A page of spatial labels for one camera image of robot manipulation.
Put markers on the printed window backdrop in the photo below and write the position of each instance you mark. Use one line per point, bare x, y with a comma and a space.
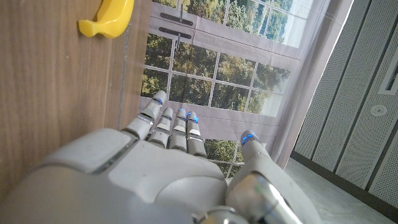
233, 40

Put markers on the ceiling air vent slot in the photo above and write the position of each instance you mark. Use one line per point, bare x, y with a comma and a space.
392, 84

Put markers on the yellow toy banana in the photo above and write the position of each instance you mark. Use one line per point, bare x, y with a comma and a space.
113, 18

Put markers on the round white ceiling fixture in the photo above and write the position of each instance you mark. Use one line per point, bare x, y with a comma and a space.
378, 110

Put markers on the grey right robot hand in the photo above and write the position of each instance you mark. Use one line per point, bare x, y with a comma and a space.
140, 186

